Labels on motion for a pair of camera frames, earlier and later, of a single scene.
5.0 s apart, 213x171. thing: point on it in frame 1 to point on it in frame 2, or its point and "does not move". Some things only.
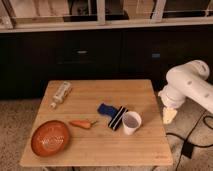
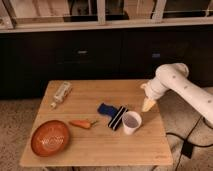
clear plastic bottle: [63, 91] does not move
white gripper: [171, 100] to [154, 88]
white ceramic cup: [131, 121] does not move
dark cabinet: [29, 60] does not move
